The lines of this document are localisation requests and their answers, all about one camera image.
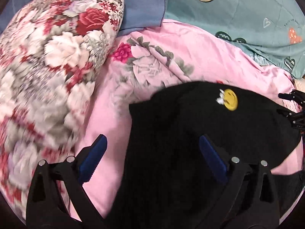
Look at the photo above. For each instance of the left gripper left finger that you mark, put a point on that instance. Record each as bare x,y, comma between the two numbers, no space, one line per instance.
45,207

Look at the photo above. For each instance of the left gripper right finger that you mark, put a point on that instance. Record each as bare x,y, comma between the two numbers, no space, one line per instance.
229,192

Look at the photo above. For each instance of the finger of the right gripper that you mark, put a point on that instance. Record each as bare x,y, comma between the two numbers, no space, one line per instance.
295,95
296,119

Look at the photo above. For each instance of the black pants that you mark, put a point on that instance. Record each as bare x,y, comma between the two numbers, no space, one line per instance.
155,188

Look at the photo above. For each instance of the teal patterned blanket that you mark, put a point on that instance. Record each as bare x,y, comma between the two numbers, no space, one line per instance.
271,32

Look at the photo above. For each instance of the red floral pillow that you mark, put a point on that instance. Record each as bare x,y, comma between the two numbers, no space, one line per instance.
51,54

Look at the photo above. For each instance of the pink floral bed sheet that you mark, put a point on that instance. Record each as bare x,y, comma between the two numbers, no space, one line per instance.
145,61

